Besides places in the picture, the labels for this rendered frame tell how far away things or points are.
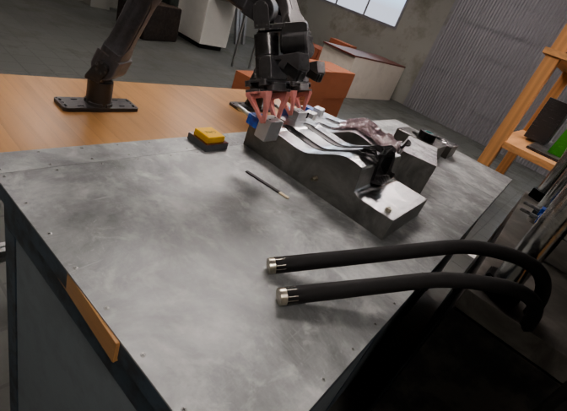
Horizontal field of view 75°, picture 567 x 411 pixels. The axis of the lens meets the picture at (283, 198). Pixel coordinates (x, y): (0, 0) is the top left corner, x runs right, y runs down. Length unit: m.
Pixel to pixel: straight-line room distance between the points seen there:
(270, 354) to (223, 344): 0.07
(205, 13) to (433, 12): 4.46
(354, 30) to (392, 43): 0.98
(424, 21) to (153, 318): 8.30
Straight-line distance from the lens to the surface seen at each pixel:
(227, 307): 0.60
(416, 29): 8.62
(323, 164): 0.98
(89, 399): 0.79
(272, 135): 0.93
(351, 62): 6.51
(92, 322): 0.59
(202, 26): 6.39
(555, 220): 0.97
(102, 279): 0.61
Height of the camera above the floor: 1.23
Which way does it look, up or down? 28 degrees down
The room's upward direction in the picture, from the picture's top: 22 degrees clockwise
